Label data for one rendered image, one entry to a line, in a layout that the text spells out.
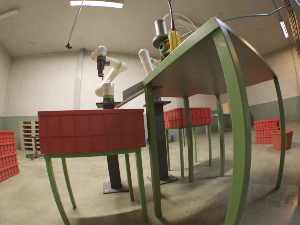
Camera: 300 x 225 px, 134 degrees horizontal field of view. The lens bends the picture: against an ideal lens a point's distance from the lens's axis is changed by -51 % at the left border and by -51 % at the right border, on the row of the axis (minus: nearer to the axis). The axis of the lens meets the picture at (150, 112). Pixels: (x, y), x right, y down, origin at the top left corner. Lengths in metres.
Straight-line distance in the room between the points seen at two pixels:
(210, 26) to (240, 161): 0.38
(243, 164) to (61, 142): 0.73
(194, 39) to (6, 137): 2.29
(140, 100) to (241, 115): 5.50
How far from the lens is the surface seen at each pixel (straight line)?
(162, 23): 1.43
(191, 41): 0.47
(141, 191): 0.82
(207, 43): 0.49
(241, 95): 0.33
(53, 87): 5.91
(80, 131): 0.68
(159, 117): 1.44
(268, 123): 3.11
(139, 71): 6.22
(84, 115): 0.68
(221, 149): 1.47
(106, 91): 1.37
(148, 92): 0.78
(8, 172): 2.25
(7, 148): 2.24
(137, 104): 5.64
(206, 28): 0.44
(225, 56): 0.37
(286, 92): 8.87
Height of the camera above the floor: 0.66
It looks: 6 degrees up
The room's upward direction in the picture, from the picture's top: 5 degrees counter-clockwise
